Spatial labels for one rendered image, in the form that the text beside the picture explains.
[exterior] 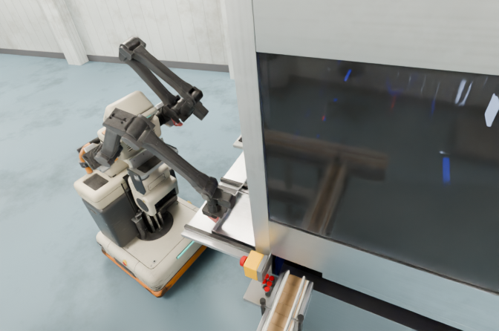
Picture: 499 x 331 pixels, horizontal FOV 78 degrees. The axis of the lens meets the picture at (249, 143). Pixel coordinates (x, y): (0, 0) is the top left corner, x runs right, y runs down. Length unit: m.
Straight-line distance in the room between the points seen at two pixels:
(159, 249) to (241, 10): 1.85
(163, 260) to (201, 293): 0.36
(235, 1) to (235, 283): 1.97
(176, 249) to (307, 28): 1.84
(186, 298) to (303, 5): 2.06
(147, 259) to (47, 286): 0.87
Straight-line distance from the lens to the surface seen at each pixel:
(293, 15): 0.66
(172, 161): 1.19
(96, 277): 2.71
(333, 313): 1.43
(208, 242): 1.47
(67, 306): 2.70
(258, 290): 1.33
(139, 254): 2.32
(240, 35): 0.73
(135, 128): 1.14
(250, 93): 0.78
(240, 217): 1.53
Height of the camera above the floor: 2.06
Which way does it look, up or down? 37 degrees down
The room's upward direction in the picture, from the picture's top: 6 degrees counter-clockwise
